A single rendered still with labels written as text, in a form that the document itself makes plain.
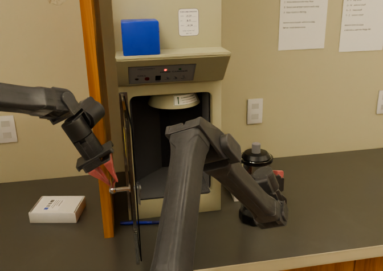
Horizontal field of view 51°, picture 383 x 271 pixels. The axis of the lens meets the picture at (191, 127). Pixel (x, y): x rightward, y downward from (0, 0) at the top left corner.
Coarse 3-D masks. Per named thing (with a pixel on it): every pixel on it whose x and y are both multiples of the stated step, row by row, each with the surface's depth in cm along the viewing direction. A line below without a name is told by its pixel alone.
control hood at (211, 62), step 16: (176, 48) 121; (192, 48) 121; (208, 48) 120; (224, 48) 119; (128, 64) 111; (144, 64) 112; (160, 64) 113; (176, 64) 114; (208, 64) 116; (224, 64) 117; (128, 80) 118; (192, 80) 123; (208, 80) 124
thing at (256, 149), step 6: (252, 144) 128; (258, 144) 128; (246, 150) 131; (252, 150) 128; (258, 150) 128; (264, 150) 130; (246, 156) 127; (252, 156) 126; (258, 156) 126; (264, 156) 126; (270, 156) 129
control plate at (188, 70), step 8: (184, 64) 114; (192, 64) 115; (128, 72) 114; (136, 72) 115; (144, 72) 115; (152, 72) 116; (160, 72) 116; (168, 72) 117; (176, 72) 117; (184, 72) 118; (192, 72) 118; (136, 80) 118; (144, 80) 119; (152, 80) 119; (160, 80) 120; (168, 80) 121; (176, 80) 121; (184, 80) 122
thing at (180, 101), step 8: (152, 96) 133; (160, 96) 130; (168, 96) 129; (176, 96) 129; (184, 96) 130; (192, 96) 132; (152, 104) 132; (160, 104) 130; (168, 104) 129; (176, 104) 129; (184, 104) 130; (192, 104) 132
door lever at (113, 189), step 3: (111, 177) 109; (111, 180) 107; (114, 180) 106; (111, 183) 105; (114, 183) 105; (111, 186) 103; (114, 186) 103; (126, 186) 103; (129, 186) 102; (111, 189) 102; (114, 189) 102; (117, 189) 102; (120, 189) 102; (123, 189) 102; (126, 189) 103; (129, 189) 102; (111, 192) 102; (114, 192) 102; (129, 192) 103
